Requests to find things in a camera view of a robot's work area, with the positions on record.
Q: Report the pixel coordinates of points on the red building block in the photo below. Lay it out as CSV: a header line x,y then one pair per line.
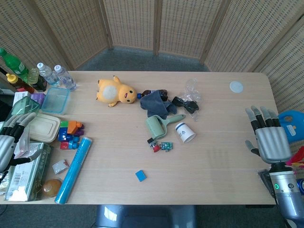
x,y
64,145

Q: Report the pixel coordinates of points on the large blue building block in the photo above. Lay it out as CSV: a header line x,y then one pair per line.
x,y
64,135

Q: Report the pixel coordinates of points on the green transparent plastic container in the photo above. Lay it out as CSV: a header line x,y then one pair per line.
x,y
25,107

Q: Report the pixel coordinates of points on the clear water bottle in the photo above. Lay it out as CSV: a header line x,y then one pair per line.
x,y
48,74
65,78

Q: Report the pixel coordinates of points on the yellow-capped sauce bottle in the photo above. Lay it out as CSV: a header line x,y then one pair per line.
x,y
19,83

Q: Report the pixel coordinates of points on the purple box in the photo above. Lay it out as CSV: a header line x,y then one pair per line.
x,y
38,97

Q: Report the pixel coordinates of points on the woven bamboo folding screen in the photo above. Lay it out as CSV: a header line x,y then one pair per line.
x,y
185,26

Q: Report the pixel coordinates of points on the white paper cup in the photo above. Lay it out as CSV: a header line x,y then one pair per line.
x,y
185,133

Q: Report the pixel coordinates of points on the small blue building block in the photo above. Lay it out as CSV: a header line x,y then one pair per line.
x,y
75,142

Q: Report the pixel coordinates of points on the green lint roller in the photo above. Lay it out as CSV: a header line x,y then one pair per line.
x,y
156,127

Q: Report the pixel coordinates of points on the red push button switch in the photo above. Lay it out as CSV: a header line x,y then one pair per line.
x,y
154,146

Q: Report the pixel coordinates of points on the clear blue-rimmed food container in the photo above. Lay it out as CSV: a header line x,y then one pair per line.
x,y
55,101

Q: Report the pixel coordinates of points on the blue detergent bottle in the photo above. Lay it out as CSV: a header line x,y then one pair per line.
x,y
293,129

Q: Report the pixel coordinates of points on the dark cola bottle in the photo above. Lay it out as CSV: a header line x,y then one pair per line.
x,y
164,93

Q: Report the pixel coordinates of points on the grey cloth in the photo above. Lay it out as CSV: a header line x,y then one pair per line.
x,y
153,103

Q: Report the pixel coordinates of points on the blue can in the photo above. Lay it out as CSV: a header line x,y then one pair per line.
x,y
300,186

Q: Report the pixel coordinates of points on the purple building block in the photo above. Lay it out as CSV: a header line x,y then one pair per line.
x,y
81,130

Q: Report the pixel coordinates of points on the black flat device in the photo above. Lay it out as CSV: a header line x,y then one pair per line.
x,y
264,178

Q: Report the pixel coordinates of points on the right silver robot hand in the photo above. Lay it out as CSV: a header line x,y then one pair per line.
x,y
273,142

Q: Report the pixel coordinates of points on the orange building block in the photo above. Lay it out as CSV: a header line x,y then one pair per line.
x,y
73,127

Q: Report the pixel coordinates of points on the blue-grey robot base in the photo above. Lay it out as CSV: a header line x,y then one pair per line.
x,y
147,217

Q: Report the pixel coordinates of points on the black plastic bag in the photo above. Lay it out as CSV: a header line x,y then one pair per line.
x,y
190,105

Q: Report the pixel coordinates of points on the white round disc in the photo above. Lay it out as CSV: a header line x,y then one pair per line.
x,y
236,86

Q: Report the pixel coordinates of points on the round orange jar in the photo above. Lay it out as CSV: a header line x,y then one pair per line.
x,y
51,188

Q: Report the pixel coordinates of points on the small green circuit board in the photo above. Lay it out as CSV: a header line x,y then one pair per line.
x,y
166,146

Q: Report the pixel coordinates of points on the white box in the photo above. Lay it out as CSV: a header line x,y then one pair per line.
x,y
20,96

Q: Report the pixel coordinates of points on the dark bottle with clear cap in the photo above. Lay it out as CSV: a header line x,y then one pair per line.
x,y
38,82

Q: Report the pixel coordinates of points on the beige lunch box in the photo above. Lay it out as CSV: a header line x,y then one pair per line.
x,y
45,128

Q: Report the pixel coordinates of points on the red yellow feather shuttlecock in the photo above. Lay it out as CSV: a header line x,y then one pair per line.
x,y
297,161

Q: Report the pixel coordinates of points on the blue paper roll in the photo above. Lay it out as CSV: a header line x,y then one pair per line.
x,y
72,171

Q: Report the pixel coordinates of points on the green building block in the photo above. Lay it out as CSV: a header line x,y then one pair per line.
x,y
64,123

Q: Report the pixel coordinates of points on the small silver packet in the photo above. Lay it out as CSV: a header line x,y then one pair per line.
x,y
59,167

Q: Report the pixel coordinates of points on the green tea box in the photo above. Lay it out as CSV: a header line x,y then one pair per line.
x,y
28,173

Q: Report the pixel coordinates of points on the yellow plush toy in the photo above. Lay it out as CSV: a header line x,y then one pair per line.
x,y
111,91

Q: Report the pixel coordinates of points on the clear crumpled plastic wrap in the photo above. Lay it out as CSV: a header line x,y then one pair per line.
x,y
191,90

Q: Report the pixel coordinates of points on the green soda bottle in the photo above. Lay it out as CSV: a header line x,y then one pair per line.
x,y
15,64

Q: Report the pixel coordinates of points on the clear zip bag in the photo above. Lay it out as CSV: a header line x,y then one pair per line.
x,y
25,145

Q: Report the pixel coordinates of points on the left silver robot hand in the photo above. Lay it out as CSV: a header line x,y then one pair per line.
x,y
6,148

